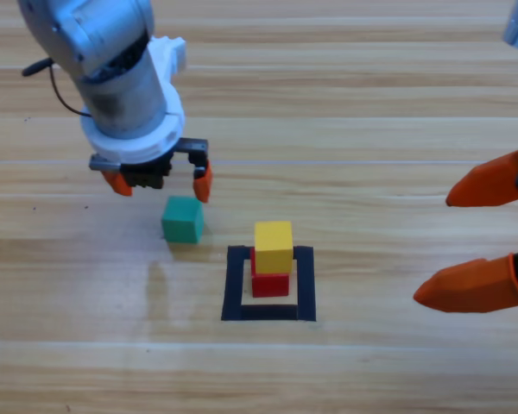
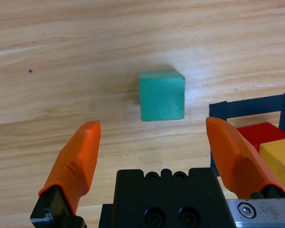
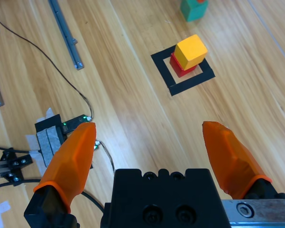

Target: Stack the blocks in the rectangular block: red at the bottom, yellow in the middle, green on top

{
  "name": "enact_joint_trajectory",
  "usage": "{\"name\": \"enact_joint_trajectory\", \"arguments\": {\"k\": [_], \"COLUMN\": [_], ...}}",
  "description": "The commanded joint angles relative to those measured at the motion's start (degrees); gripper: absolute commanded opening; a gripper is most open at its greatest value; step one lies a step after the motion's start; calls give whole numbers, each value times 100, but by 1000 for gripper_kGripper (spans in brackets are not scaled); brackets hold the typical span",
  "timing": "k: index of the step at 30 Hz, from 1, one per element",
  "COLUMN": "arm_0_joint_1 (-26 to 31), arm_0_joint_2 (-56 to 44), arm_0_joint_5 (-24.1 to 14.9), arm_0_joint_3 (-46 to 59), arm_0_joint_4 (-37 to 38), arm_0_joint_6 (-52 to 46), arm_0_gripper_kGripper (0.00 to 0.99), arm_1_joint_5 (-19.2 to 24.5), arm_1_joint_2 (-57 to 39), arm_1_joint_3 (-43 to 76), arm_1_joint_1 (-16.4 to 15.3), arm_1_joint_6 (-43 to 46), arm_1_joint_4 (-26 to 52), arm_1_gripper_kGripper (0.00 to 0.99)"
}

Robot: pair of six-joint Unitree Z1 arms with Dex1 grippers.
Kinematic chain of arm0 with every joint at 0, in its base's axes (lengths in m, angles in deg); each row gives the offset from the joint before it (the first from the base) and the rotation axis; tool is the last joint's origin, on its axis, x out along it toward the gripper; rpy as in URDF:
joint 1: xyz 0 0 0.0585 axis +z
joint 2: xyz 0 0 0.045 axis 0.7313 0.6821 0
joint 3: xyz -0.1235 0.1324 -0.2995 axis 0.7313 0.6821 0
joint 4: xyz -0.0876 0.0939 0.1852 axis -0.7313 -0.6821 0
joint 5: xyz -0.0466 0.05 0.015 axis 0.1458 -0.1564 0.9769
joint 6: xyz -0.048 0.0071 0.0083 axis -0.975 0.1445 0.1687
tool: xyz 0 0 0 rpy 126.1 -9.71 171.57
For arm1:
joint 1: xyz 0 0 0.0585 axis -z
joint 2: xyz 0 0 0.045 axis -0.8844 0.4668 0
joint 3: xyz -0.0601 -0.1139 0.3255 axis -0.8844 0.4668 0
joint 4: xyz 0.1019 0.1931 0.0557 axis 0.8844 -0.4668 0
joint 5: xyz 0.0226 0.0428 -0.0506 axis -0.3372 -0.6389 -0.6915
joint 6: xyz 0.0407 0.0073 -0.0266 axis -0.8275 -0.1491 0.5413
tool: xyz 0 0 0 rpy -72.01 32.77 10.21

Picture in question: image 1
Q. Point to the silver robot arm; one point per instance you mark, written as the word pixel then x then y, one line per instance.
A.
pixel 90 43

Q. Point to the green cube block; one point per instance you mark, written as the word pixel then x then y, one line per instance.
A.
pixel 182 222

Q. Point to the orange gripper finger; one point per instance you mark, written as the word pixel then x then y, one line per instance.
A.
pixel 203 185
pixel 470 286
pixel 488 185
pixel 121 185

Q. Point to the red cube block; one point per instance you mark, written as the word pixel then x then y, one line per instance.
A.
pixel 269 286

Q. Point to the black tape square outline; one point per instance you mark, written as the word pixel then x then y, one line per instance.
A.
pixel 233 280

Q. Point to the yellow cube block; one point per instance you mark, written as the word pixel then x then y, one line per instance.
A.
pixel 274 248

